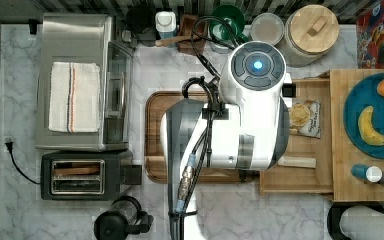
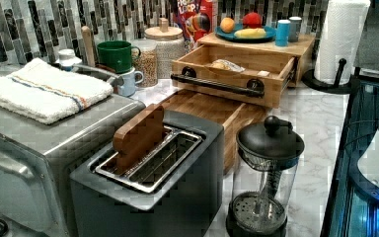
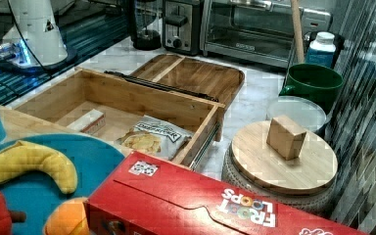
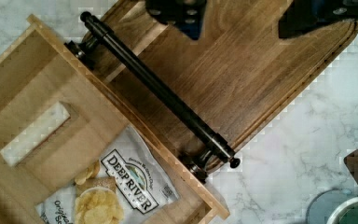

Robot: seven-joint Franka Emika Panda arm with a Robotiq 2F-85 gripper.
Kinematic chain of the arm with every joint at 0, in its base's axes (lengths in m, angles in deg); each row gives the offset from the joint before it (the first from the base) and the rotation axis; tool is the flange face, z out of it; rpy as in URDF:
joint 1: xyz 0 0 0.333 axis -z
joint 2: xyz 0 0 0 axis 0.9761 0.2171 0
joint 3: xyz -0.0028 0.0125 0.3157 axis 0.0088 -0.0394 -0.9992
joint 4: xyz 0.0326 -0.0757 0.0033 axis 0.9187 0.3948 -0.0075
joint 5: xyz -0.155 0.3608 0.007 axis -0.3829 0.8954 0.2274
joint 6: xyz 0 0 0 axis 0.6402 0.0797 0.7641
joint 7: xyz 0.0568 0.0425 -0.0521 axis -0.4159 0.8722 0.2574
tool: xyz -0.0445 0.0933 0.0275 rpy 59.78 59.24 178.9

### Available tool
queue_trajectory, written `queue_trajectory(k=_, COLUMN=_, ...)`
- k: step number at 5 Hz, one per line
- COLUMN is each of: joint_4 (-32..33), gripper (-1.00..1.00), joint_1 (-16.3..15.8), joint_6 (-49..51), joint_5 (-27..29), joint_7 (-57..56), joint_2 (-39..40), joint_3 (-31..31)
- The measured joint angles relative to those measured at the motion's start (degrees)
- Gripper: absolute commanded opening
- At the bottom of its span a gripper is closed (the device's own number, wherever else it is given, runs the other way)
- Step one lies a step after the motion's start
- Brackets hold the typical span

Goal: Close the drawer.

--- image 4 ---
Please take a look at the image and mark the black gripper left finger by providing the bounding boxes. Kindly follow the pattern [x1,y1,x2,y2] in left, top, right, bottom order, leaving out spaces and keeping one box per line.
[145,0,207,40]

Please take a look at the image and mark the light wooden drawer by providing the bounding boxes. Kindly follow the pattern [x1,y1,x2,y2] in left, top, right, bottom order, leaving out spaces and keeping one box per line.
[0,15,229,224]

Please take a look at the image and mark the metal bowl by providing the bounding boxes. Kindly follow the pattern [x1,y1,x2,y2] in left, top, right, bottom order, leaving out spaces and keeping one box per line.
[326,197,358,224]

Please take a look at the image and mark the Deep River chips bag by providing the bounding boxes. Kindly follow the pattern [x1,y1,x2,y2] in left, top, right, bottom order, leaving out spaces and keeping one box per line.
[35,126,180,224]

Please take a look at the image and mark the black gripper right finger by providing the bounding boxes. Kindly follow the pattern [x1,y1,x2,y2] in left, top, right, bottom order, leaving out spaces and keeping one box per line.
[278,0,358,39]

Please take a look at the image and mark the black metal drawer handle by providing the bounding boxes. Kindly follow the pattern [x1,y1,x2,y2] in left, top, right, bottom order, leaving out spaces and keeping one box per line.
[65,11,241,183]

